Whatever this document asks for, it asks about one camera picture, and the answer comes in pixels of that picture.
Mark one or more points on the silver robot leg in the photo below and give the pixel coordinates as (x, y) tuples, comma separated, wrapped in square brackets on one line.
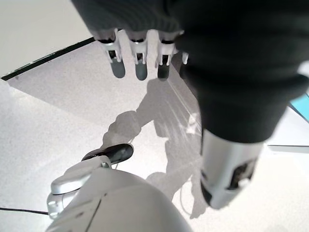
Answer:
[(120, 200)]

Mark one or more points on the black baseboard strip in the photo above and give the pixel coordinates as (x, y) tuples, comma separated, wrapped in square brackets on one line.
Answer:
[(43, 58)]

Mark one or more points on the left robot hand dark palm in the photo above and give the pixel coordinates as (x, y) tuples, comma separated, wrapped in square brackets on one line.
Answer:
[(231, 60)]

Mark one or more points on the teal panel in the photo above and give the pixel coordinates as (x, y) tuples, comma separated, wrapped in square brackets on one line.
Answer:
[(301, 106)]

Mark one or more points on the black robot foot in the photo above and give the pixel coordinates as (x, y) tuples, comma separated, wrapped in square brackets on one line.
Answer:
[(116, 152)]

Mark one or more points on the white furniture edge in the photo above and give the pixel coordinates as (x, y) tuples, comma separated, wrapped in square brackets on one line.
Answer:
[(289, 148)]

